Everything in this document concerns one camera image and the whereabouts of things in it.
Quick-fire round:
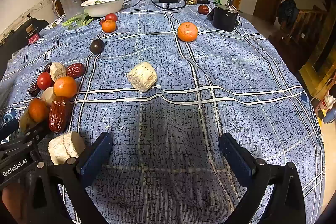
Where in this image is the small orange mandarin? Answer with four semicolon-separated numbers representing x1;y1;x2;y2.
101;20;117;33

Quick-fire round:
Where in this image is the dark jacket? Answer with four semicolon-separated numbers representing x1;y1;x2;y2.
278;0;300;26

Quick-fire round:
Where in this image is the bottle with red label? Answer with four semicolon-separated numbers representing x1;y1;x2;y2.
25;25;41;45

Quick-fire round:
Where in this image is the clear plastic pitcher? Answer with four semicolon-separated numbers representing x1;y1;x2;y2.
52;0;84;20

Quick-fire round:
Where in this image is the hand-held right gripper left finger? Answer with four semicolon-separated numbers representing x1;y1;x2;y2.
26;132;114;224

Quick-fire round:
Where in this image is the white bowl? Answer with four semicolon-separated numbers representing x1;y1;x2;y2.
80;0;129;18

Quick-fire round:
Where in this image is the person's left forearm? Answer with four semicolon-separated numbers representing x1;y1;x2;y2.
1;183;28;224

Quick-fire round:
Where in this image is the large red wrinkled date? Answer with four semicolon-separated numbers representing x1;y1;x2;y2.
48;96;71;134

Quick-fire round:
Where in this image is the dark purple plum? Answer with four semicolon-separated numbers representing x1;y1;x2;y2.
89;39;105;54

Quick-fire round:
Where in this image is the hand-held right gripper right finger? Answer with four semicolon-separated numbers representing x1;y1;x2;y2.
219;133;306;224

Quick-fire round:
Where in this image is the large orange mandarin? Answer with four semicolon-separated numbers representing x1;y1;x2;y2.
177;22;198;42

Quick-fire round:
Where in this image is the black container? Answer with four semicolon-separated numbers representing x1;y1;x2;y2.
207;0;242;32

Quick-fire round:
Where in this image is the blue plaid tablecloth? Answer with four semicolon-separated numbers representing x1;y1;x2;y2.
0;0;326;224

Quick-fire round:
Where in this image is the yellowish brown fruit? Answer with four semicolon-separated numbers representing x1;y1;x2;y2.
19;111;37;134

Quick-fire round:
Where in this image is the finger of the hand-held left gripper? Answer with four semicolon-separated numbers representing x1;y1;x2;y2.
24;121;51;140
0;118;20;139

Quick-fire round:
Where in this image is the green leafy vegetable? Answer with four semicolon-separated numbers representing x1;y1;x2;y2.
62;10;95;30

